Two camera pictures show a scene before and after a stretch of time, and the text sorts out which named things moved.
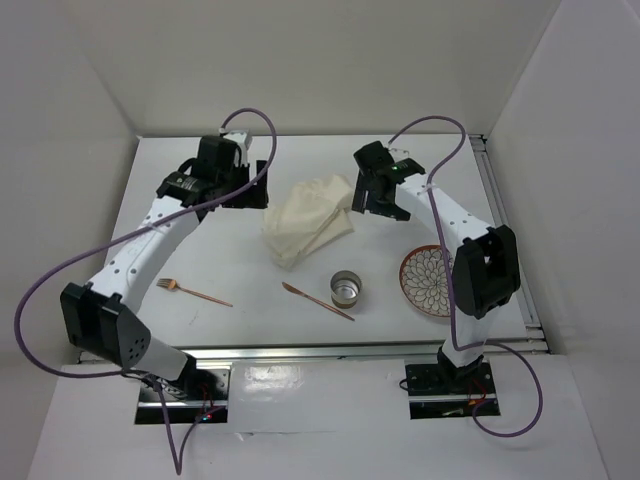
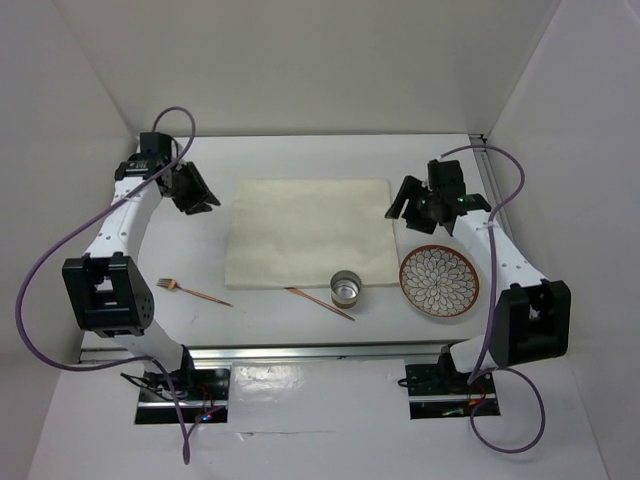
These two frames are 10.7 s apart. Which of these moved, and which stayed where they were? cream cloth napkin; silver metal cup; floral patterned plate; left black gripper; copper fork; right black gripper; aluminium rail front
Moved: cream cloth napkin; right black gripper; left black gripper
Stayed: copper fork; floral patterned plate; aluminium rail front; silver metal cup
